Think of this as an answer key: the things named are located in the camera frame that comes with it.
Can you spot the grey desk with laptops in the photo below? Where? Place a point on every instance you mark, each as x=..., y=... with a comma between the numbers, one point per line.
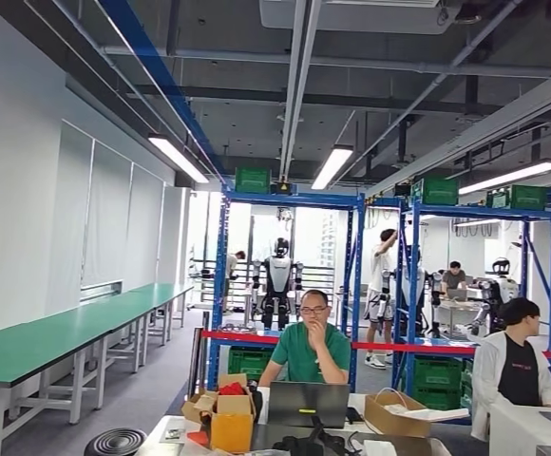
x=460, y=308

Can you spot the green plastic crate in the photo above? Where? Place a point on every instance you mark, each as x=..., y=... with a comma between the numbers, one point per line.
x=437, y=372
x=435, y=398
x=253, y=180
x=467, y=384
x=528, y=197
x=249, y=364
x=439, y=192
x=499, y=200

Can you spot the white roller blind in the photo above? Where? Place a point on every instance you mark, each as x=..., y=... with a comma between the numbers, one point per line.
x=143, y=226
x=170, y=233
x=106, y=214
x=69, y=220

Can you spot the red cloth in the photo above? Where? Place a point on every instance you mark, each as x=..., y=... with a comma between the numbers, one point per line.
x=232, y=389

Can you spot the hanging hoist hook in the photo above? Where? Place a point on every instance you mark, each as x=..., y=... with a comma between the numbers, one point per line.
x=284, y=219

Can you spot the black chrome barrier post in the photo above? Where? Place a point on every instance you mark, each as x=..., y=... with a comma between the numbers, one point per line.
x=198, y=352

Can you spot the open brown cardboard box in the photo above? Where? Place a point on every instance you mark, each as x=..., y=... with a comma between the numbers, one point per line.
x=394, y=418

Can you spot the black ribbed round stool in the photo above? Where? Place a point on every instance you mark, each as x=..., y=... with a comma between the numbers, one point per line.
x=114, y=442

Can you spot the grey double ceiling rail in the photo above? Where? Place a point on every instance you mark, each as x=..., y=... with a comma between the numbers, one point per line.
x=299, y=88

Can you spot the person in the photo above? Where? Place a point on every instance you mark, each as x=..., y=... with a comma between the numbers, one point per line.
x=377, y=270
x=453, y=280
x=311, y=352
x=487, y=377
x=230, y=267

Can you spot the yellow black rail trolley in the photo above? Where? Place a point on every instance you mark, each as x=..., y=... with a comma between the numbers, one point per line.
x=284, y=187

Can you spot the white table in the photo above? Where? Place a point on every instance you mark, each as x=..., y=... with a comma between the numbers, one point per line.
x=518, y=434

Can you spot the dark grey laptop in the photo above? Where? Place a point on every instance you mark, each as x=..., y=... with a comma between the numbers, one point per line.
x=309, y=406

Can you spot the green top workbench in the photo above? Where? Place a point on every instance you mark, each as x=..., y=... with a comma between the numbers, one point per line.
x=42, y=343
x=161, y=292

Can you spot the red barrier belt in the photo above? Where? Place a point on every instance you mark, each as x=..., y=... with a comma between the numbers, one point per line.
x=446, y=349

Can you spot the grey metal parts pile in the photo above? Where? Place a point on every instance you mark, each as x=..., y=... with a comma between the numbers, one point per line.
x=237, y=328

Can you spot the long white light strip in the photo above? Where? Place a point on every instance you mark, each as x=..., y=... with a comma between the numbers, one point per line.
x=331, y=168
x=475, y=223
x=511, y=177
x=178, y=158

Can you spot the silver black humanoid robot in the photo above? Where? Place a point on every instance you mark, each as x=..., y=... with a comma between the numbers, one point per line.
x=278, y=277
x=425, y=286
x=499, y=296

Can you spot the grey wall trunking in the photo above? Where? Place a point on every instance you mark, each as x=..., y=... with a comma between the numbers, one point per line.
x=100, y=292

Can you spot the blue ceiling beam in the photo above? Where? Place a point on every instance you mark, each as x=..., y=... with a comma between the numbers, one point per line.
x=161, y=82

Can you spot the black phone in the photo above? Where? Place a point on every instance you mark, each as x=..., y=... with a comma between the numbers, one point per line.
x=354, y=415

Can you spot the small printed card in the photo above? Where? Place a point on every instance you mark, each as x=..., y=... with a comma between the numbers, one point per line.
x=174, y=434

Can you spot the grey window railing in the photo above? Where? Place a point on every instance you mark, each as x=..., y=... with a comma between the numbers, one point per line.
x=318, y=277

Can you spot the grey overhead rail beam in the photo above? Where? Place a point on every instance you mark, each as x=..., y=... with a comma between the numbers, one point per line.
x=494, y=126

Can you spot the open orange cardboard box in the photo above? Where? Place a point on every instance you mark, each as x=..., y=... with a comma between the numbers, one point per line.
x=230, y=428

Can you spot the red flat piece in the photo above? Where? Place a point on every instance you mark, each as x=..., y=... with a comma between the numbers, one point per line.
x=198, y=438

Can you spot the white flat box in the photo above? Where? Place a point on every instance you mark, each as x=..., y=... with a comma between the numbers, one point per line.
x=379, y=449

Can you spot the long white foam strip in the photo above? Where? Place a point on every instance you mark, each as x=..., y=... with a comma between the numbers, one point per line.
x=437, y=414

